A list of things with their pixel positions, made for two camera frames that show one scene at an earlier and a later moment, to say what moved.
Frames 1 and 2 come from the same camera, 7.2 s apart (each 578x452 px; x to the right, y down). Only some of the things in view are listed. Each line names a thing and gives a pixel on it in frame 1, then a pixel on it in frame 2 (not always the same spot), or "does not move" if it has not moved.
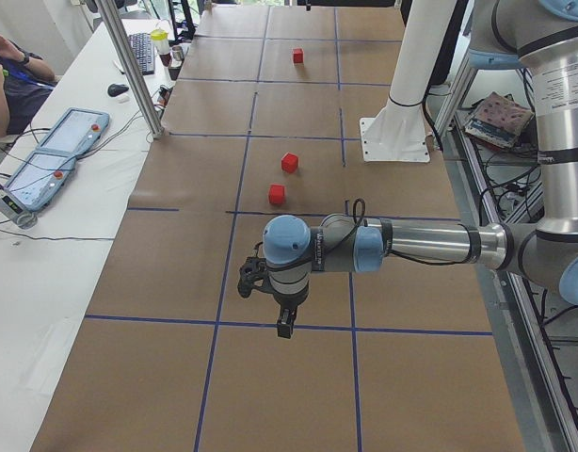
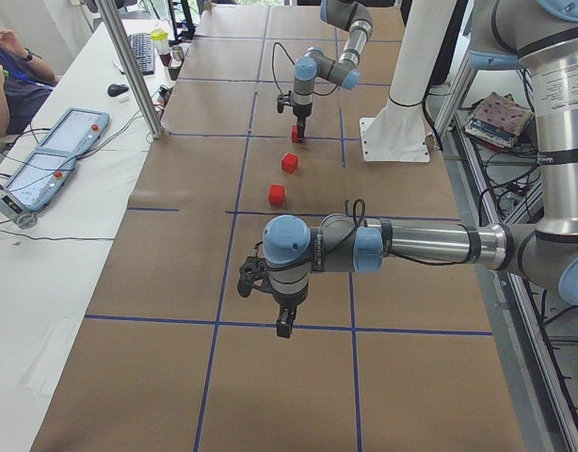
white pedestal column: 399,132 does not move
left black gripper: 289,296 does not move
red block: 289,163 does not move
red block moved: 297,56 -> 294,134
